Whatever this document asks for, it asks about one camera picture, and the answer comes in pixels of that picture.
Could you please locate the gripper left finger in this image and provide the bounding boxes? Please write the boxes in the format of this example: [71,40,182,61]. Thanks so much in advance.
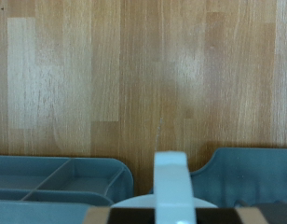
[82,205,157,224]

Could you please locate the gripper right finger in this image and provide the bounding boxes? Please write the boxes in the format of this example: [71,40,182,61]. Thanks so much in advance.
[194,206,269,224]

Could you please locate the white mug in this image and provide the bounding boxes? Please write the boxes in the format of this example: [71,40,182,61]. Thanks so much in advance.
[110,151,218,224]

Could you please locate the grey plastic crate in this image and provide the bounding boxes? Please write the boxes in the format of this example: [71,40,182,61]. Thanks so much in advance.
[149,147,287,224]

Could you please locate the dark grey cutlery holder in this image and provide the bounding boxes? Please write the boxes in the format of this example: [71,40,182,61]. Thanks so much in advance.
[0,155,134,224]

